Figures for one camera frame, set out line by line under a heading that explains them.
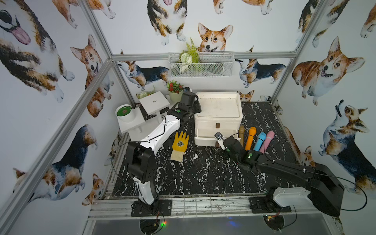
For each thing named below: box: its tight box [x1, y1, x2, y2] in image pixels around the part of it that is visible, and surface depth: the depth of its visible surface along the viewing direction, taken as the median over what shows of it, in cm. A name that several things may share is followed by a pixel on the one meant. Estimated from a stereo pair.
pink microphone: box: [259, 130, 276, 155], surface depth 98 cm
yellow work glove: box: [170, 130, 190, 163], surface depth 97 cm
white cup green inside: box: [115, 103, 133, 118], surface depth 88 cm
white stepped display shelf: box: [116, 91, 171, 141], surface depth 92 cm
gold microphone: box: [238, 124, 245, 147], surface depth 101 cm
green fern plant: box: [179, 37, 201, 66], surface depth 83 cm
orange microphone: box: [244, 126, 257, 151], surface depth 102 cm
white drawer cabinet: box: [193, 91, 244, 147], surface depth 87 cm
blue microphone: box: [253, 132, 267, 152], surface depth 99 cm
